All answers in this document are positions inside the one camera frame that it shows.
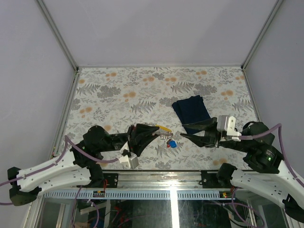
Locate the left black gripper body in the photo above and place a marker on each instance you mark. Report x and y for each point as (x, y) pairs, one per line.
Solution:
(118, 141)

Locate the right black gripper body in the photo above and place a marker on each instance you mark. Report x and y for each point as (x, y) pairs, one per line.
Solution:
(216, 136)

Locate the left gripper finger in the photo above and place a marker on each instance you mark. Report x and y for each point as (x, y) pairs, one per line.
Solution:
(145, 132)
(143, 143)

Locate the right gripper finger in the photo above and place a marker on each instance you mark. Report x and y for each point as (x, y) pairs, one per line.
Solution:
(208, 126)
(200, 141)

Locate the metal keyring with yellow handle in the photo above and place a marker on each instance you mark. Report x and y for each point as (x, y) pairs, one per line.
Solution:
(165, 134)

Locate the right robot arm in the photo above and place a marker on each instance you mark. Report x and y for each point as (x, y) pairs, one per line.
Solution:
(255, 140)

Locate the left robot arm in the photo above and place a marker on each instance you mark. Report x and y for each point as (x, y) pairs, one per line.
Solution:
(79, 164)

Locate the dark blue folded cloth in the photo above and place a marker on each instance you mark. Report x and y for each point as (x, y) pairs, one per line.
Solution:
(191, 110)

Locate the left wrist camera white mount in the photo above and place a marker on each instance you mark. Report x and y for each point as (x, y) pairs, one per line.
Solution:
(128, 158)

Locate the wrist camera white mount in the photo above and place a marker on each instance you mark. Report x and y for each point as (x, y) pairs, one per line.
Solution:
(128, 158)
(226, 127)

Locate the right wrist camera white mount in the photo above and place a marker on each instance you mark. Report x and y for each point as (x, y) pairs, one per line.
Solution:
(226, 127)

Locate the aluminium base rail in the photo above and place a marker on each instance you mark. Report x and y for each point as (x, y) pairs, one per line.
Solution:
(135, 180)

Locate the slotted grey cable duct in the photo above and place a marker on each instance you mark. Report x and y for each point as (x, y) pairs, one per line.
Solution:
(135, 194)

